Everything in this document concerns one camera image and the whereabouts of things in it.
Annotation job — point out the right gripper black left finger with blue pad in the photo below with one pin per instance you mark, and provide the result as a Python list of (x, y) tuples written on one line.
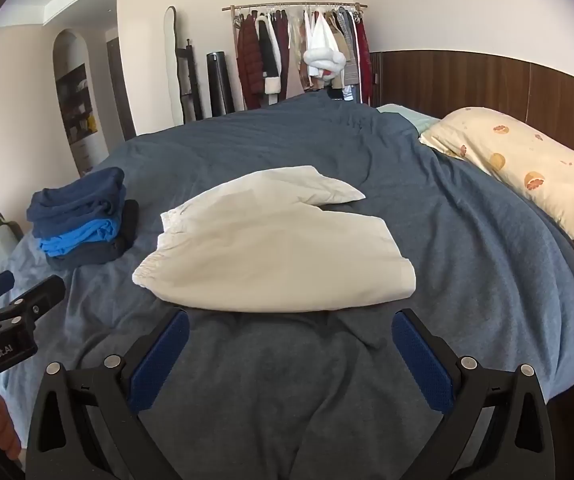
[(63, 443)]

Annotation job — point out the bright blue folded garment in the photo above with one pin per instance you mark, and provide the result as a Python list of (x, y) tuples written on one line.
[(98, 230)]

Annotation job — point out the dark navy folded garment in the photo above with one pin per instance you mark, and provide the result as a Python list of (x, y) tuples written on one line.
[(96, 196)]

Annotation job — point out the dark wooden headboard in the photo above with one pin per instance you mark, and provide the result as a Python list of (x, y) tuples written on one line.
[(437, 82)]

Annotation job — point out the blue grey duvet cover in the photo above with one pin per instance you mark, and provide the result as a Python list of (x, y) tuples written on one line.
[(324, 394)]

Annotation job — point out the black ladder shelf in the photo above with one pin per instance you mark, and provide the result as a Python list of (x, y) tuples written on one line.
[(190, 97)]

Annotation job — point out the person's left hand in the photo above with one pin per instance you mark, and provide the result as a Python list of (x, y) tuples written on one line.
[(9, 440)]

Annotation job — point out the cream white pants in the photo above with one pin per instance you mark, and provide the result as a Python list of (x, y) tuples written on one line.
[(275, 241)]

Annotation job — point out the black cylindrical tower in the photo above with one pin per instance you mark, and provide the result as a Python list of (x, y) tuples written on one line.
[(220, 90)]

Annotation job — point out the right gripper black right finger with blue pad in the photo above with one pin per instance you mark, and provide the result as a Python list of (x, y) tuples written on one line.
[(494, 423)]

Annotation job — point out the white fluffy garment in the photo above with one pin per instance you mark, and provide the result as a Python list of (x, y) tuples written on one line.
[(325, 64)]

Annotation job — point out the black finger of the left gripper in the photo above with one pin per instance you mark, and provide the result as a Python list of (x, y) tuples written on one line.
[(33, 304)]

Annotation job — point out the arched wall shelf niche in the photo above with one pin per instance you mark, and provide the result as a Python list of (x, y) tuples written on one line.
[(77, 102)]

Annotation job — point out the pale green pillow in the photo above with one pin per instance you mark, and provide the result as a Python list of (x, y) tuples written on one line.
[(419, 120)]

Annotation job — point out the black folded garment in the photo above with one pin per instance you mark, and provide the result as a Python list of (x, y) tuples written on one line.
[(96, 253)]

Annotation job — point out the black coat white cuff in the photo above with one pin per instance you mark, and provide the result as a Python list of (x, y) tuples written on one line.
[(271, 58)]

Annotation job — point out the grey sofa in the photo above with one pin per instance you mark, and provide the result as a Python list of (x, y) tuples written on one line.
[(10, 236)]

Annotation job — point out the red hanging garment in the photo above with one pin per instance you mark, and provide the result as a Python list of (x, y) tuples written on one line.
[(365, 63)]

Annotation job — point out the cream pillow orange fruit print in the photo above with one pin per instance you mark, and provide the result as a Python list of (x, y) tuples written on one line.
[(534, 165)]

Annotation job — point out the wooden clothes rack rail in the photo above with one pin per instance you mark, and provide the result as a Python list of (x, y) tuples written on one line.
[(292, 4)]

